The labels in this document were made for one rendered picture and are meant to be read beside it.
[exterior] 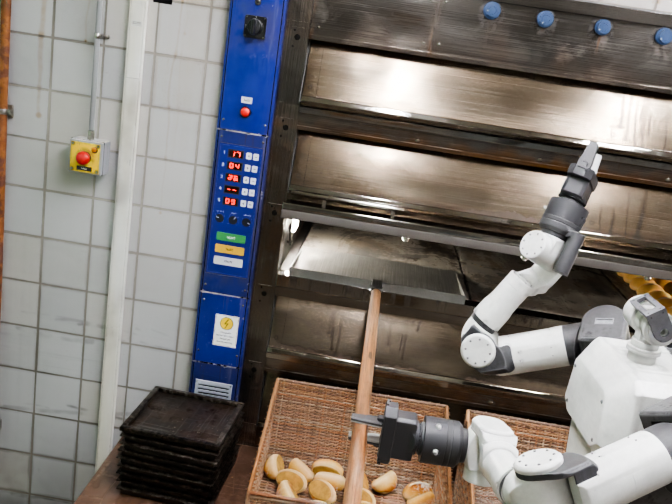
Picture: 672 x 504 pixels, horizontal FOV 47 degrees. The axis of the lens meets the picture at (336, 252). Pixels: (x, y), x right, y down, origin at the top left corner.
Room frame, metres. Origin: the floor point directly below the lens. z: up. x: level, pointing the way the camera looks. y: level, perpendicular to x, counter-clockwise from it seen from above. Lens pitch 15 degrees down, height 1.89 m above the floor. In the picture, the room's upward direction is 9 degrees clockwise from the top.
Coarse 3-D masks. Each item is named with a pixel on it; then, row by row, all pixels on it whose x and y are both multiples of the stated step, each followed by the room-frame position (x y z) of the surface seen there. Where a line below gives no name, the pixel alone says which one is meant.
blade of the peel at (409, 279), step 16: (304, 256) 2.53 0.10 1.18; (320, 256) 2.56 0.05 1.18; (336, 256) 2.59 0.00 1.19; (352, 256) 2.63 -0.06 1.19; (304, 272) 2.30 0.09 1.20; (320, 272) 2.30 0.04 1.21; (336, 272) 2.41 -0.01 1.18; (352, 272) 2.43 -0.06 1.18; (368, 272) 2.46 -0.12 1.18; (384, 272) 2.49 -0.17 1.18; (400, 272) 2.52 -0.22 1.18; (416, 272) 2.55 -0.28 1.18; (432, 272) 2.58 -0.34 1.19; (448, 272) 2.61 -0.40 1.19; (368, 288) 2.29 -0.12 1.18; (384, 288) 2.29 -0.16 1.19; (400, 288) 2.29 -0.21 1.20; (416, 288) 2.29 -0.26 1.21; (432, 288) 2.39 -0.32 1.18; (448, 288) 2.42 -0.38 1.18
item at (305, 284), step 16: (288, 272) 2.34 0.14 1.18; (304, 288) 2.30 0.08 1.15; (320, 288) 2.30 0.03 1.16; (336, 288) 2.30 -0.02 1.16; (352, 288) 2.29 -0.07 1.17; (400, 304) 2.29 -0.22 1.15; (416, 304) 2.29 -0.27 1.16; (432, 304) 2.29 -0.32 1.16; (448, 304) 2.28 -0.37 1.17; (464, 304) 2.28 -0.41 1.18; (512, 320) 2.28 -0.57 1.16; (528, 320) 2.27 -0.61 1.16; (544, 320) 2.27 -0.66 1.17; (560, 320) 2.27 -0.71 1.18; (576, 320) 2.30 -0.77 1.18
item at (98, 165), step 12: (72, 144) 2.26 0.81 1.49; (84, 144) 2.26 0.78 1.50; (96, 144) 2.25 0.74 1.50; (108, 144) 2.30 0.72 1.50; (72, 156) 2.26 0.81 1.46; (96, 156) 2.25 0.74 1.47; (108, 156) 2.31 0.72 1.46; (72, 168) 2.26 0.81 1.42; (84, 168) 2.25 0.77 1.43; (96, 168) 2.25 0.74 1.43; (108, 168) 2.32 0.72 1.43
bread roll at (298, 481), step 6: (282, 474) 2.06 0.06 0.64; (288, 474) 2.06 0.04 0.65; (294, 474) 2.06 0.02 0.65; (300, 474) 2.06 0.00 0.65; (276, 480) 2.06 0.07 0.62; (282, 480) 2.05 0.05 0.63; (288, 480) 2.05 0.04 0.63; (294, 480) 2.05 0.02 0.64; (300, 480) 2.04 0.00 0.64; (306, 480) 2.06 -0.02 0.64; (294, 486) 2.04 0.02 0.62; (300, 486) 2.04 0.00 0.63; (306, 486) 2.05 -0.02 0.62; (300, 492) 2.04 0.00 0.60
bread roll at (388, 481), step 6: (384, 474) 2.13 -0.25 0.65; (390, 474) 2.14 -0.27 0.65; (378, 480) 2.11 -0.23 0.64; (384, 480) 2.11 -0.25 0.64; (390, 480) 2.12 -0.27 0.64; (396, 480) 2.14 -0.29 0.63; (372, 486) 2.11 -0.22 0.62; (378, 486) 2.10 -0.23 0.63; (384, 486) 2.10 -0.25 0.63; (390, 486) 2.11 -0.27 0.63; (378, 492) 2.10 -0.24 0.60; (384, 492) 2.10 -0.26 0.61
